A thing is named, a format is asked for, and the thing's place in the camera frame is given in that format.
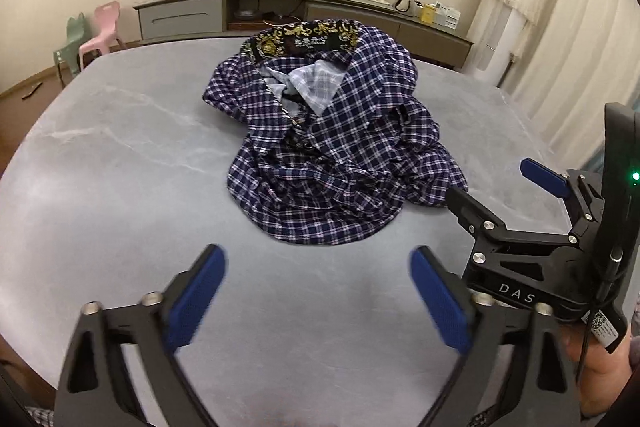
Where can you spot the pink plastic chair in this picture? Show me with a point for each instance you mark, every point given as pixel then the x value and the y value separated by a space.
pixel 106 19

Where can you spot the green plastic chair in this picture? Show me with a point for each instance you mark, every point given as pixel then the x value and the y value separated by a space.
pixel 75 32

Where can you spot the white boxes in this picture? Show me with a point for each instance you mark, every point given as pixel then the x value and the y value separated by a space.
pixel 446 15

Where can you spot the person's right hand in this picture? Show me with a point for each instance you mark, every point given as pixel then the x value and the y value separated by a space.
pixel 605 377

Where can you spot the yellow box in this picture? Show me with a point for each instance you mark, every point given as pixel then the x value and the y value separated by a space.
pixel 427 14

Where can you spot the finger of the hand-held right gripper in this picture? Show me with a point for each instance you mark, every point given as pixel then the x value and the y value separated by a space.
pixel 542 177
pixel 475 212

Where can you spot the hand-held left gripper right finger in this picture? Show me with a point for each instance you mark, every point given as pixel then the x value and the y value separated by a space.
pixel 440 302

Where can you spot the cream curtain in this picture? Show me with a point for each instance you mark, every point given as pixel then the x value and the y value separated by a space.
pixel 590 57

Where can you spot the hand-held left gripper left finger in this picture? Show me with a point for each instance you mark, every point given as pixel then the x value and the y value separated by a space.
pixel 195 297

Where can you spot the grey television cabinet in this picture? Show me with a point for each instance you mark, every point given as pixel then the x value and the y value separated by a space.
pixel 180 19

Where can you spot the person's checked clothing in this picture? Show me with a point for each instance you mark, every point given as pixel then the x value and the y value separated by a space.
pixel 40 418

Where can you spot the electric kettle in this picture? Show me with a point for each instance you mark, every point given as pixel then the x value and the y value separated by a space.
pixel 411 6

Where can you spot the navy plaid shirt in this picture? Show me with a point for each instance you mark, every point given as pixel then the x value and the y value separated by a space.
pixel 350 132

